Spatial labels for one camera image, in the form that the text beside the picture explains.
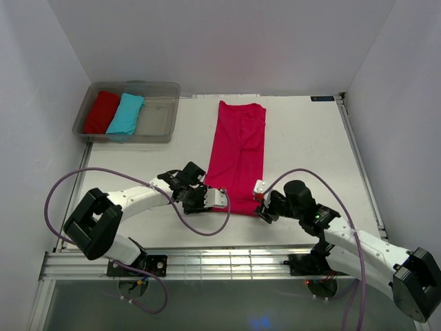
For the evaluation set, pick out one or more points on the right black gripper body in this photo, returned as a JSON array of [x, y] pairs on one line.
[[277, 206]]

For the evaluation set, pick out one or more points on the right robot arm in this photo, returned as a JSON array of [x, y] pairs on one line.
[[410, 278]]

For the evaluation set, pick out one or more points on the clear plastic bin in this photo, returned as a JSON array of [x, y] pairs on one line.
[[156, 120]]

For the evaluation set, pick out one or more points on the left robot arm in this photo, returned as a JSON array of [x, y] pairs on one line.
[[94, 223]]

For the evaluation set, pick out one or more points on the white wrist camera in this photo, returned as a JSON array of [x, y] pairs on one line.
[[215, 198], [259, 190]]

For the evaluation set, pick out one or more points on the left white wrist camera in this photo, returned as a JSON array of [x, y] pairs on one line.
[[215, 198]]

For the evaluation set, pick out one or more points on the pink t shirt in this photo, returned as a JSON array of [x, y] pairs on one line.
[[237, 157]]

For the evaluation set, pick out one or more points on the cyan rolled t shirt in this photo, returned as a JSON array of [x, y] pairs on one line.
[[126, 116]]

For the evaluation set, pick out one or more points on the red rolled t shirt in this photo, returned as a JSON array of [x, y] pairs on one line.
[[102, 113]]

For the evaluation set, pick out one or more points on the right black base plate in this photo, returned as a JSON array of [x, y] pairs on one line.
[[309, 265]]

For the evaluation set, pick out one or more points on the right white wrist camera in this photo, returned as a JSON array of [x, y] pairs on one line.
[[259, 190]]

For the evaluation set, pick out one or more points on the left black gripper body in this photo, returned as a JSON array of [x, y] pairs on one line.
[[193, 203]]

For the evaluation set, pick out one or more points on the aluminium frame rail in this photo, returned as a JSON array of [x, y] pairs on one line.
[[182, 265]]

